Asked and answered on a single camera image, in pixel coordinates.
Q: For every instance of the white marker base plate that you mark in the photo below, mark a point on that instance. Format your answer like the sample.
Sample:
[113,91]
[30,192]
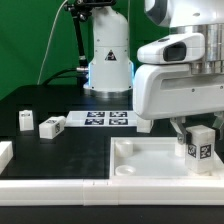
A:
[101,119]

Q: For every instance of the white square tabletop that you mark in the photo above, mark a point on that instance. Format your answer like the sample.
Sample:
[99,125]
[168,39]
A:
[153,157]

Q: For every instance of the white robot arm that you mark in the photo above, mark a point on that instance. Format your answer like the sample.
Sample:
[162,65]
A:
[171,57]

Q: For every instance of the white U-shaped fence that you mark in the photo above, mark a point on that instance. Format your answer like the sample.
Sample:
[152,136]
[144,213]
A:
[113,191]

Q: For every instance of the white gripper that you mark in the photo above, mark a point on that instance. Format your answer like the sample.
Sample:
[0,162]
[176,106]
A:
[171,91]

